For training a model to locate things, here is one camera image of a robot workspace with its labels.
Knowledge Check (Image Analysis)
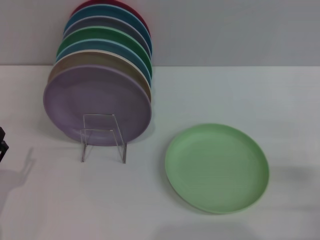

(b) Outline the light blue plate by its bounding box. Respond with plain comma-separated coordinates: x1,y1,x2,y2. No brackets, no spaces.
55,38,153,87

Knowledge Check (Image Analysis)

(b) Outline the maroon red plate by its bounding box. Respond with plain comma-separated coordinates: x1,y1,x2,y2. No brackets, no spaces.
69,0,151,33

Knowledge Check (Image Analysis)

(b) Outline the dark teal plate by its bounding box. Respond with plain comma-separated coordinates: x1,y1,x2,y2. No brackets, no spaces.
63,4,153,51

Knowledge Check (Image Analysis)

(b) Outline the clear acrylic plate rack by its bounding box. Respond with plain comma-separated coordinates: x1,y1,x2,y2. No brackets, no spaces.
80,113,128,165

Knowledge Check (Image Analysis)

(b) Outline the grey plate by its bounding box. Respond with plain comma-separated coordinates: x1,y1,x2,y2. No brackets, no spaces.
62,15,153,58

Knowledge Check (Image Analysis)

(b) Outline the dark green plate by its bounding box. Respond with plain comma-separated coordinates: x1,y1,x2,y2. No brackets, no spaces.
56,25,153,76

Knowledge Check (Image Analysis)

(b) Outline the beige plate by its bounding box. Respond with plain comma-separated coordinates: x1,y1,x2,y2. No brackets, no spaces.
47,49,153,103

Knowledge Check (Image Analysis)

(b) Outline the light green plate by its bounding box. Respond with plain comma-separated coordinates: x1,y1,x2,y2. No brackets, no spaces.
164,122,270,215

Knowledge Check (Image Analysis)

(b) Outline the lavender purple plate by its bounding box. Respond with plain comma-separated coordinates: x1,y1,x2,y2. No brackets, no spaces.
42,64,153,147

